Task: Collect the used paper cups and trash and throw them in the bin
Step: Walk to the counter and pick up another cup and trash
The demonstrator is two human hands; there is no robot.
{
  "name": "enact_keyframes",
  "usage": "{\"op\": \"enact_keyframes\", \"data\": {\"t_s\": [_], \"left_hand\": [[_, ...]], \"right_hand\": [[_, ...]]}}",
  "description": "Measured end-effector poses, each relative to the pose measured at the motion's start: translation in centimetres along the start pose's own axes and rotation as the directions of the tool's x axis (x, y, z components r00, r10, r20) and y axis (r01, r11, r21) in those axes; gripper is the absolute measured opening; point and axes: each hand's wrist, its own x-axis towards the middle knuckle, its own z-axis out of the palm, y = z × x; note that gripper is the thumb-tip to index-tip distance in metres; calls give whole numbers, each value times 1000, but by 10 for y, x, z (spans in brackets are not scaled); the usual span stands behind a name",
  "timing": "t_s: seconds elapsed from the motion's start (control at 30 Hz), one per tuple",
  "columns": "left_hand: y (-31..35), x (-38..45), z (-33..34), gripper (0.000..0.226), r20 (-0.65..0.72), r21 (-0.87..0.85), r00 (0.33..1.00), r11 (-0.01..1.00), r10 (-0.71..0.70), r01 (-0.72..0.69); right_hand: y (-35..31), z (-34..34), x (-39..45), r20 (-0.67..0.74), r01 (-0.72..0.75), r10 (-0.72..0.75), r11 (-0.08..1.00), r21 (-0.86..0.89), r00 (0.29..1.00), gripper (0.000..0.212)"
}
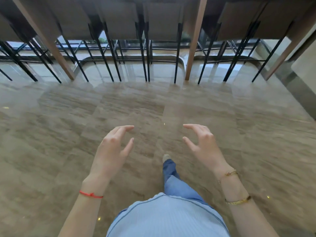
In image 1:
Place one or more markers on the person's left hand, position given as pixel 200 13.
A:
pixel 108 157

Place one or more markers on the person's right hand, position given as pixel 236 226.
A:
pixel 209 150

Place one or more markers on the person's right forearm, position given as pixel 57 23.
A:
pixel 249 219

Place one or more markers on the beige sneaker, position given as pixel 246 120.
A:
pixel 166 157

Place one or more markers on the blue jeans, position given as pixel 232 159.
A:
pixel 177 185

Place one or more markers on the light blue ribbed shirt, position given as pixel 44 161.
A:
pixel 168 217

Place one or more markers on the brown wooden bar table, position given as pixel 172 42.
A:
pixel 47 39
pixel 195 39

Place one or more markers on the white curved counter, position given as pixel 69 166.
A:
pixel 306 64

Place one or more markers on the row of black-legged bar stools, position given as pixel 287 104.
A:
pixel 118 19

